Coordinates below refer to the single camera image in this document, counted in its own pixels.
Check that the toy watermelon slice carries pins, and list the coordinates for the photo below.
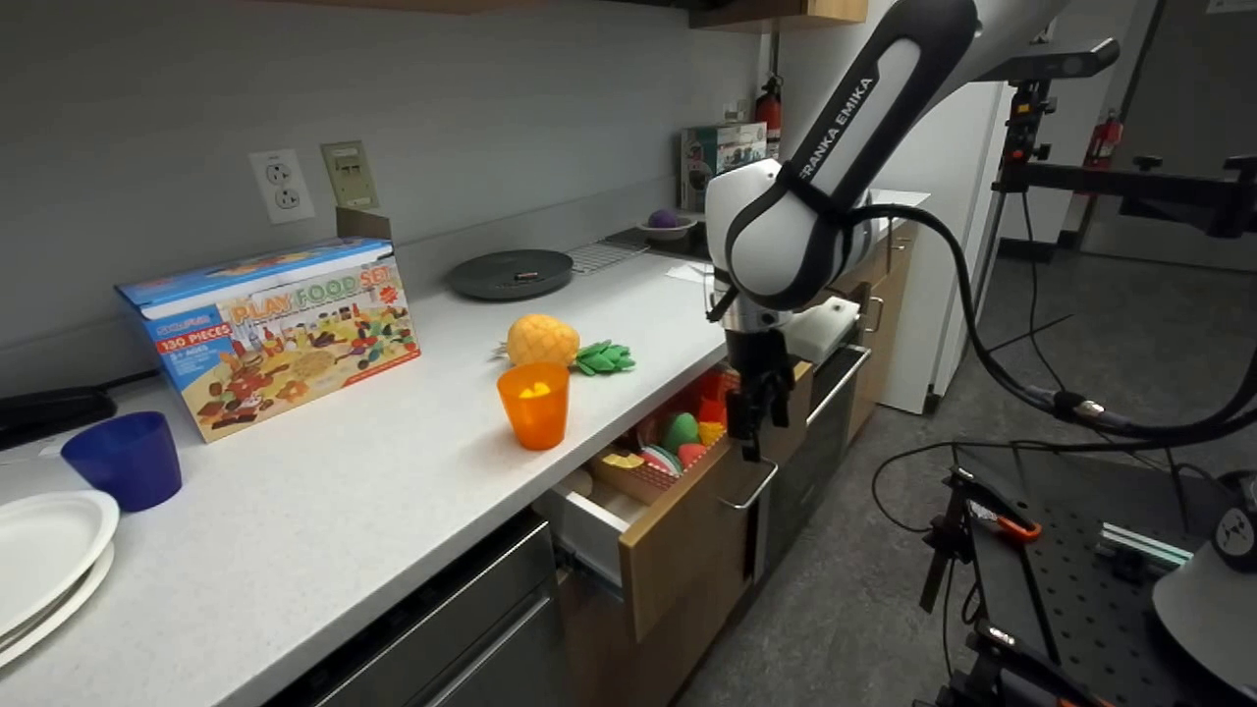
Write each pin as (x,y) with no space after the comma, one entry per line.
(657,461)

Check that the black stereo camera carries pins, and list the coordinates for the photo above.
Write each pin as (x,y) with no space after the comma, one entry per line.
(1061,62)

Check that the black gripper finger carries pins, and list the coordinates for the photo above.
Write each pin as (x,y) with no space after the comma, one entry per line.
(744,421)
(778,404)

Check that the pineapple plush toy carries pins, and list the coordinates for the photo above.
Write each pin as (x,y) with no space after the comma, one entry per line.
(539,338)

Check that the green picture box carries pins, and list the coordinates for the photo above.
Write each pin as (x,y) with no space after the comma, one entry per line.
(721,160)

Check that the dark under-counter appliance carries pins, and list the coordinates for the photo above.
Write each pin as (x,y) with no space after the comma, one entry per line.
(809,459)

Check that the black perforated table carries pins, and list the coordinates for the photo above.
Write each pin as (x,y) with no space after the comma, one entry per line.
(1088,614)

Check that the grey round disc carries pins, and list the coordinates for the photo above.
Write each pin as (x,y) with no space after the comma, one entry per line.
(1220,614)

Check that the red fire extinguisher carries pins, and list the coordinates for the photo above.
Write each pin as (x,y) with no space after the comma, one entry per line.
(771,112)

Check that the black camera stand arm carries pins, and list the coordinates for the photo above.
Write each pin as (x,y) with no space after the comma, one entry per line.
(1180,190)

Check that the wooden base cabinets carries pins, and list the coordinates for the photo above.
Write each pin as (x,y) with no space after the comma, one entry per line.
(654,668)

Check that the purple toy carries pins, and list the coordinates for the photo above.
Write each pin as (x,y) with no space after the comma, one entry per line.
(671,216)

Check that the wooden upper wall cabinet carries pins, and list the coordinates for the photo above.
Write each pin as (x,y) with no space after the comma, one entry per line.
(839,9)

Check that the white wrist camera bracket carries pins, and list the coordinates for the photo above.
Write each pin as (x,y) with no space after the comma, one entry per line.
(827,326)

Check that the white plate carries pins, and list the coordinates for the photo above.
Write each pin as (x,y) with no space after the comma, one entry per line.
(62,627)
(45,550)

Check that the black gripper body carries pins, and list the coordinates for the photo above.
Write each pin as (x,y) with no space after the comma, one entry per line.
(761,359)

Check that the black round pan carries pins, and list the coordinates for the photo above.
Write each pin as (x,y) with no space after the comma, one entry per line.
(514,277)

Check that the red-orange toy strawberry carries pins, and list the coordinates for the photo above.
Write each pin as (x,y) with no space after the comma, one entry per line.
(693,452)

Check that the black flat device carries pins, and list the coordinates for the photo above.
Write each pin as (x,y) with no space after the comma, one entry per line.
(53,415)

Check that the red wall-mounted device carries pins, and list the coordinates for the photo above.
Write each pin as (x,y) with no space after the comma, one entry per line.
(1105,142)

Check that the grey bowl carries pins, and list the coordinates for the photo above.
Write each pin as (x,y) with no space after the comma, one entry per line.
(674,240)

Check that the black round device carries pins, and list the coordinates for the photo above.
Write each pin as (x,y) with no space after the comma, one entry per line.
(1241,525)

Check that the colourful toy food box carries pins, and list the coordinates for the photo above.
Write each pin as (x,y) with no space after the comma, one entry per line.
(276,338)

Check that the black clamp stand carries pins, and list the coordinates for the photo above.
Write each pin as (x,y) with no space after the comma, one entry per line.
(947,536)

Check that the white drawer with wooden front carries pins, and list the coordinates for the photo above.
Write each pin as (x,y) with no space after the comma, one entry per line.
(683,565)

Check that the orange translucent plastic cup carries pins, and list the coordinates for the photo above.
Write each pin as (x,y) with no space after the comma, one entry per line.
(534,415)

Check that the white refrigerator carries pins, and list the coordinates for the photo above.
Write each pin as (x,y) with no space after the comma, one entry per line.
(955,237)

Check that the grey dishwasher front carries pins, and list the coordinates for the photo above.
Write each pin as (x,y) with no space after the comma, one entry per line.
(433,629)

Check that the white wall outlet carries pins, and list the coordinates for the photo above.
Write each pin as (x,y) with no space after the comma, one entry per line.
(282,182)

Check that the white teal strip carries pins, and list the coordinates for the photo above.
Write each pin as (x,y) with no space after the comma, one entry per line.
(1145,544)

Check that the small brown box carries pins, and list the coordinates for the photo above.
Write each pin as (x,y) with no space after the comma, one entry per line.
(363,223)

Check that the green toy pear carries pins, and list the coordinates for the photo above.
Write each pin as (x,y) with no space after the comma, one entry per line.
(683,434)

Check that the dark blue plastic cup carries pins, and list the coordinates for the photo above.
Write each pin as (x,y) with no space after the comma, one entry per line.
(123,465)

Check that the beige wall switch plate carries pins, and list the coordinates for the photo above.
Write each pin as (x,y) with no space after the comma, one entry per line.
(346,174)

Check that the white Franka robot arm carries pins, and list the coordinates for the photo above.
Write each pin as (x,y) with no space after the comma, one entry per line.
(754,198)

